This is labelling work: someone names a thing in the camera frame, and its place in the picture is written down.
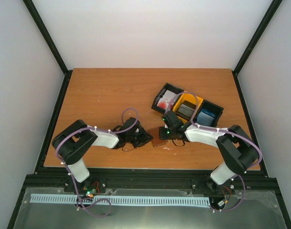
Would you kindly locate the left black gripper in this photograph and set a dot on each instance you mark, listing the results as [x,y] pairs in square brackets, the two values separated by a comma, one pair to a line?
[144,140]

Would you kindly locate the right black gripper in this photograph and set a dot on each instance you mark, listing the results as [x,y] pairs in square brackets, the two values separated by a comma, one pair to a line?
[162,135]

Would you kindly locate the brown leather card holder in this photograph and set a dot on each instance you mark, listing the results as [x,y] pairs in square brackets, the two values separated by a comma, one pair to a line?
[156,141]

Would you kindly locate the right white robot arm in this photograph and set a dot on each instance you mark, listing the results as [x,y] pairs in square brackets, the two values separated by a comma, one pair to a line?
[237,149]

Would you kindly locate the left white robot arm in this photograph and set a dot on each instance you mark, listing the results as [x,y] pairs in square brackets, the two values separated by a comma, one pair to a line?
[72,143]

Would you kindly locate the dark grey card stack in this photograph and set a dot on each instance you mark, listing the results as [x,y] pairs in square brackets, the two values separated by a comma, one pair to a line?
[186,110]

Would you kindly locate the red white card stack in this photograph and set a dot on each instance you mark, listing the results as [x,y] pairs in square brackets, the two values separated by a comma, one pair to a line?
[167,99]

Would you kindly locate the blue card stack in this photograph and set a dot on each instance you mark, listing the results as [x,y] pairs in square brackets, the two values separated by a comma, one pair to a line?
[207,117]

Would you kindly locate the black bin left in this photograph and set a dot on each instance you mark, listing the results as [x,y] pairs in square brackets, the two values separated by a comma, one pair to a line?
[169,87]

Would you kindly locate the black bin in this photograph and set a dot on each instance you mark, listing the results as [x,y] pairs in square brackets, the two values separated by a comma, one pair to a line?
[210,106]
[169,87]

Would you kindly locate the yellow bin middle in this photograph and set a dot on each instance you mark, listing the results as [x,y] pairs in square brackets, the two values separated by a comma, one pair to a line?
[189,97]

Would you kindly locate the black bin right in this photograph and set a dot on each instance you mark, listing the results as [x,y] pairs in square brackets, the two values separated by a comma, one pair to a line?
[210,106]

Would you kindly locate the light blue cable duct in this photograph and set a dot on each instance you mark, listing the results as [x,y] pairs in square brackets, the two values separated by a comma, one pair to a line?
[123,200]

